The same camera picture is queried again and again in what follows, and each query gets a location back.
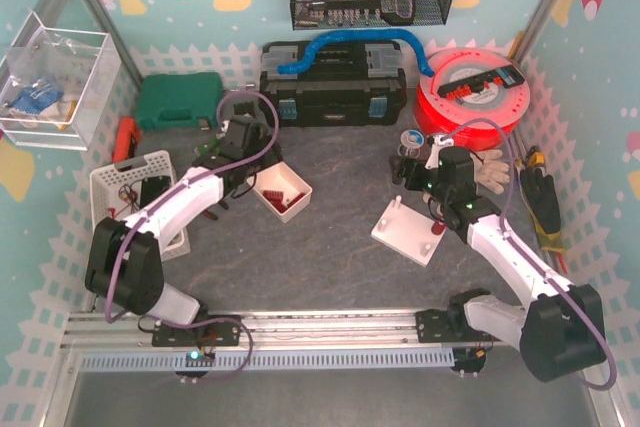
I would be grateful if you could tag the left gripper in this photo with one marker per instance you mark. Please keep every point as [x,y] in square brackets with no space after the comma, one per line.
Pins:
[239,110]

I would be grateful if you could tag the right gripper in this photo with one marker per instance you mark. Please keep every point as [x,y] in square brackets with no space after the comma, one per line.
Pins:
[403,172]

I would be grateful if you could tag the red spring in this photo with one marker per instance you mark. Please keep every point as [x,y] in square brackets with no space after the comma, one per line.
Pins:
[438,228]
[283,206]
[273,195]

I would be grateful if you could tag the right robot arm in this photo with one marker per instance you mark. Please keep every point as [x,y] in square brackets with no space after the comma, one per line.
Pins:
[558,327]

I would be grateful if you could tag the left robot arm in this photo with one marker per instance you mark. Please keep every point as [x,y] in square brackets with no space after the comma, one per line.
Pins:
[125,266]

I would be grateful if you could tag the white spring tray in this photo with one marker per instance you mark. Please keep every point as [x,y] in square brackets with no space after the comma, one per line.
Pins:
[281,177]

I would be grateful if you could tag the black battery holder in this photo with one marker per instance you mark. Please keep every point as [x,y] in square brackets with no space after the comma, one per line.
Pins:
[246,109]

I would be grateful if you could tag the beige work glove rear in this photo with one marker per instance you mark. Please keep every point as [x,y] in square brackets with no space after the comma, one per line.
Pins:
[490,170]

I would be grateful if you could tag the red tubing spool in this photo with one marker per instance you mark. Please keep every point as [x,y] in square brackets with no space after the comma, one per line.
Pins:
[435,115]

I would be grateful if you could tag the white peg board fixture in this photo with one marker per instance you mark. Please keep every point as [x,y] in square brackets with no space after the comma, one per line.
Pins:
[407,232]

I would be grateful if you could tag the black rubber glove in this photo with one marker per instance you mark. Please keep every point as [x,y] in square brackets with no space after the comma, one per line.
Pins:
[539,194]

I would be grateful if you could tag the green plastic case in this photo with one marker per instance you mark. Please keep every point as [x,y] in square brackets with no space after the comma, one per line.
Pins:
[178,101]

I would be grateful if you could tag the orange utility knife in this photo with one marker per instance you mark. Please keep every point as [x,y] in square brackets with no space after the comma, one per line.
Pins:
[127,139]

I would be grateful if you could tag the black tool box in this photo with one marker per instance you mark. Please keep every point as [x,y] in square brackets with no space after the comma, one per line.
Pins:
[355,83]

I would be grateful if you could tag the white perforated basket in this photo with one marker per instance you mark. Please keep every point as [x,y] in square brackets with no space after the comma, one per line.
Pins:
[116,189]

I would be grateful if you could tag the blue white gloves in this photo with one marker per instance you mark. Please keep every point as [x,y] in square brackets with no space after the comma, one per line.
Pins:
[39,99]

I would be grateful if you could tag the solder wire spool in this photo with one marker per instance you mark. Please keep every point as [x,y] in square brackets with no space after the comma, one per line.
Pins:
[411,143]

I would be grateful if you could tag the yellow handled tool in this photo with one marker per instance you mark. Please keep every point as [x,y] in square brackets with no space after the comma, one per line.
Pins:
[534,158]

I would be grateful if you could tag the black socket holder rail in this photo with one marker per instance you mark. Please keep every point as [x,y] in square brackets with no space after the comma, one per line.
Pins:
[507,76]

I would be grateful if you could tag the clear acrylic wall box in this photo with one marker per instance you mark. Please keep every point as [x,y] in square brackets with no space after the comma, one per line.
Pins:
[86,65]

